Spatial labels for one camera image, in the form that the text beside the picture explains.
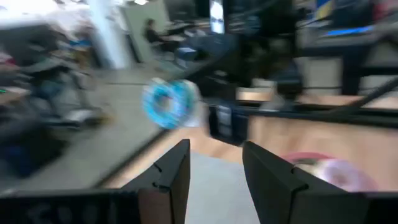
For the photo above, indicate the small pink frosted donut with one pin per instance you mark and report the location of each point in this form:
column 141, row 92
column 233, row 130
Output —
column 342, row 175

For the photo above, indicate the person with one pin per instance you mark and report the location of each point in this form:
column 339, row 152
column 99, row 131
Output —
column 151, row 32

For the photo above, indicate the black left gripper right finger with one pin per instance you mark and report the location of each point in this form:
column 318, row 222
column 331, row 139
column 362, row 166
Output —
column 270, row 183

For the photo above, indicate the small blue sprinkled donut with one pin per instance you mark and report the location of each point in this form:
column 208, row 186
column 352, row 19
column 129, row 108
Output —
column 174, row 105

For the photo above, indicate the dark pink plate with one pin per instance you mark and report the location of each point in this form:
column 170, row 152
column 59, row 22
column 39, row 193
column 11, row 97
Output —
column 308, row 155

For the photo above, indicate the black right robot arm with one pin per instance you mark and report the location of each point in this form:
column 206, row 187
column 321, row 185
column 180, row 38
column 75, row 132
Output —
column 227, row 124

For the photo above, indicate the grey woven placemat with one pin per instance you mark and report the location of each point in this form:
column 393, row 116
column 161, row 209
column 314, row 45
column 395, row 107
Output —
column 217, row 193

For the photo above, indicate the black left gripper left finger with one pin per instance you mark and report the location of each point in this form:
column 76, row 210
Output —
column 164, row 186

